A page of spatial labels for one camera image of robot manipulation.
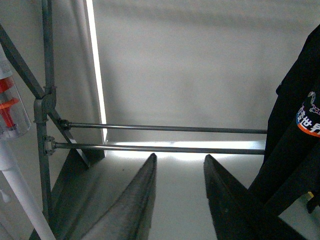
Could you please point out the grey rack rod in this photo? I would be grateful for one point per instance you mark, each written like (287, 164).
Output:
(67, 125)
(156, 149)

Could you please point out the white red stick vacuum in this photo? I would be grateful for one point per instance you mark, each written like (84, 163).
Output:
(14, 123)

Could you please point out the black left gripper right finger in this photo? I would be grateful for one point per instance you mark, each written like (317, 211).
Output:
(236, 213)

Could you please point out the grey metal rack frame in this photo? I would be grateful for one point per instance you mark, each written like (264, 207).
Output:
(52, 47)

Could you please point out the upper grey rack rod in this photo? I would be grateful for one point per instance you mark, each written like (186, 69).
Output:
(67, 125)

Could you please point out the black printed t-shirt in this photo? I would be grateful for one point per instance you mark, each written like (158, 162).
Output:
(291, 164)

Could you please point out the lower grey rack rod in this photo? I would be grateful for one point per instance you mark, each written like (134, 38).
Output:
(156, 149)

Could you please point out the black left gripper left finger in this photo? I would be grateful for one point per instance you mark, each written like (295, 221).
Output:
(130, 217)

